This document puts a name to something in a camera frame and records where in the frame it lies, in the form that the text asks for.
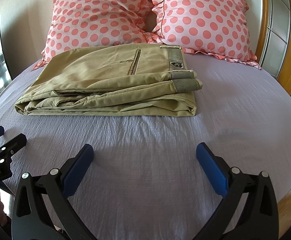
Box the khaki pants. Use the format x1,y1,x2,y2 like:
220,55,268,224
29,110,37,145
15,43,203,117

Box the lavender bed sheet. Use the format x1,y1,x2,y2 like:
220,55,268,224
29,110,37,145
0,55,291,239

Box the pink polka dot pillow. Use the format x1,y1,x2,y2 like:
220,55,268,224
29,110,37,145
148,0,260,68
34,0,154,69

